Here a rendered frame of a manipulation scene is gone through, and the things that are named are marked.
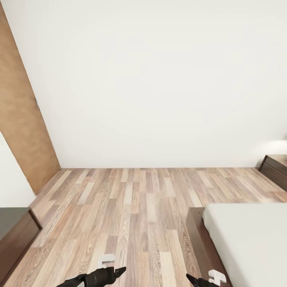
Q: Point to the bench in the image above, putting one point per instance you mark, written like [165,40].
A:
[19,228]

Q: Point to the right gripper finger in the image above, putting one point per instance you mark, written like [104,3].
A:
[193,280]

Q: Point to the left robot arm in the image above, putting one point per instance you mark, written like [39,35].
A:
[99,278]

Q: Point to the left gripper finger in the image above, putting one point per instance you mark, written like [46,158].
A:
[119,272]

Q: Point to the bed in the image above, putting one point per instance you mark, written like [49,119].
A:
[247,242]

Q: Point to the nightstand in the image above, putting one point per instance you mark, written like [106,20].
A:
[274,167]

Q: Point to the sliding door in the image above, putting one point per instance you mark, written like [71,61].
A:
[21,121]

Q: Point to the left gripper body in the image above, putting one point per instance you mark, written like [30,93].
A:
[104,276]

